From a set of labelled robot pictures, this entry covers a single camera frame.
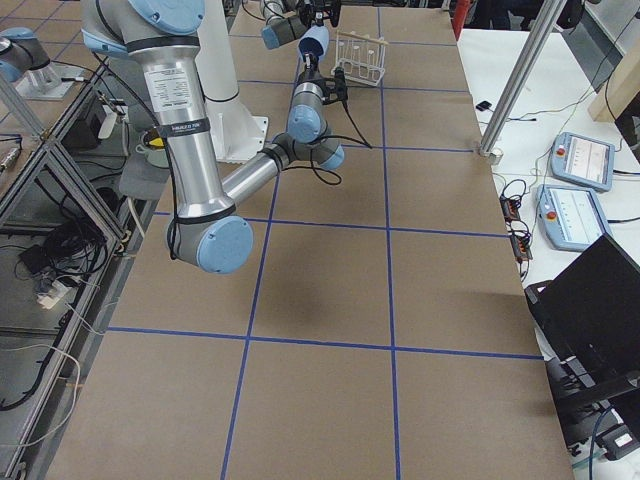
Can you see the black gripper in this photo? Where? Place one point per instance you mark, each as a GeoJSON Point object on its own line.
{"type": "Point", "coordinates": [309, 74]}

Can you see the light blue plastic cup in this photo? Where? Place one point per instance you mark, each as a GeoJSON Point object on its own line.
{"type": "Point", "coordinates": [314, 42]}

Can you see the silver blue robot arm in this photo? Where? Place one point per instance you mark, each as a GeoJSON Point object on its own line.
{"type": "Point", "coordinates": [215, 158]}
{"type": "Point", "coordinates": [26, 64]}

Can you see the steel bowl with corn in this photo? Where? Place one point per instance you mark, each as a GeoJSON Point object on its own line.
{"type": "Point", "coordinates": [151, 146]}

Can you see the small black usb device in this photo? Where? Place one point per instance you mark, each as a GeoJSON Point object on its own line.
{"type": "Point", "coordinates": [484, 105]}

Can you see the black orange usb hub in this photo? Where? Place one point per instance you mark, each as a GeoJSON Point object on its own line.
{"type": "Point", "coordinates": [510, 207]}

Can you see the far teach pendant tablet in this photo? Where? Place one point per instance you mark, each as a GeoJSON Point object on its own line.
{"type": "Point", "coordinates": [583, 161]}

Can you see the teach pendant tablet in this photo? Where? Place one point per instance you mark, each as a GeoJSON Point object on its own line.
{"type": "Point", "coordinates": [572, 217]}
{"type": "Point", "coordinates": [583, 161]}

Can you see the near teach pendant tablet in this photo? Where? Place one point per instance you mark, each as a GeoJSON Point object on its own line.
{"type": "Point", "coordinates": [572, 217]}

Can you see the black laptop on stand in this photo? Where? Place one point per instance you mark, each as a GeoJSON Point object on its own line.
{"type": "Point", "coordinates": [590, 312]}

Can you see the white wire cup holder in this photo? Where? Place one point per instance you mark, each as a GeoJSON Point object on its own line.
{"type": "Point", "coordinates": [360, 57]}

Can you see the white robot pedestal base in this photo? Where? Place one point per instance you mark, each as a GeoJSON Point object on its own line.
{"type": "Point", "coordinates": [237, 135]}

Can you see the aluminium frame post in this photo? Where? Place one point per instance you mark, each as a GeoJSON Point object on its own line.
{"type": "Point", "coordinates": [536, 40]}

